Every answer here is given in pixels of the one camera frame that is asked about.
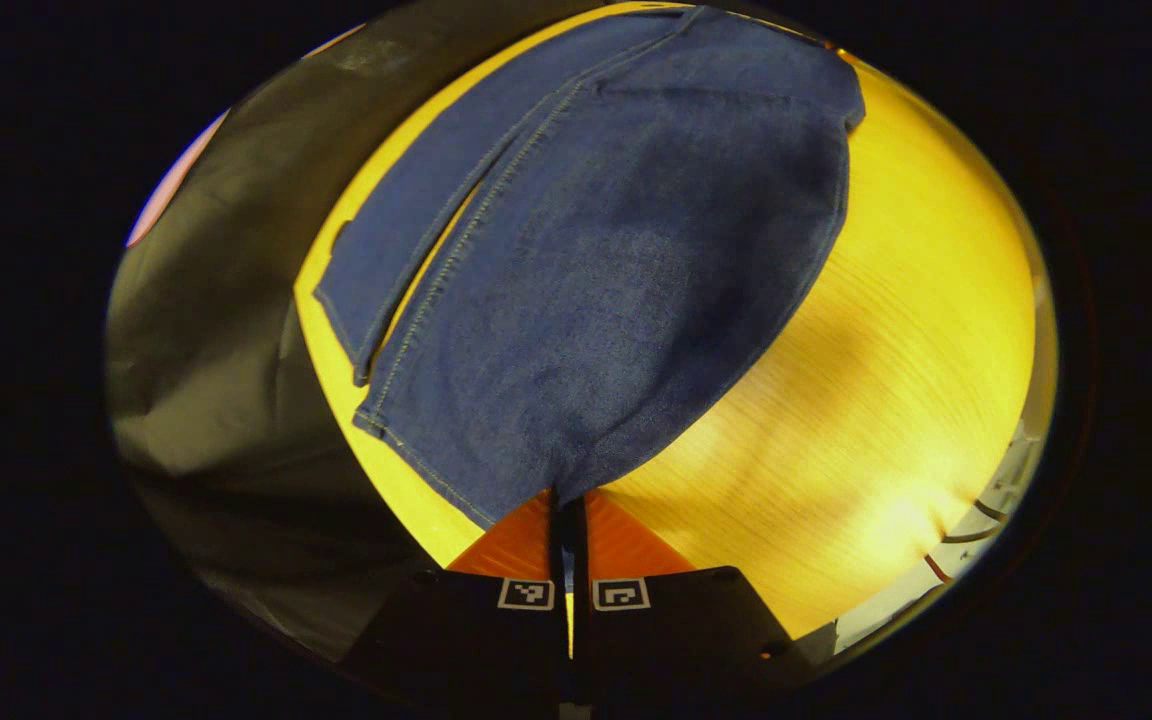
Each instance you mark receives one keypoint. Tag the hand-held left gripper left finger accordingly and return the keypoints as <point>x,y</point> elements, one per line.
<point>476,640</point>

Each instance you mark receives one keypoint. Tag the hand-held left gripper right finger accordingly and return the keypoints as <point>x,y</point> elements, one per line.
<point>676,630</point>

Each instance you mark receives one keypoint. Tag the black backdrop cloth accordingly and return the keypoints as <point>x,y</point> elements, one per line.
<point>216,350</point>

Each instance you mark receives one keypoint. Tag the blue denim jeans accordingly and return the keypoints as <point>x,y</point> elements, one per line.
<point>616,280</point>

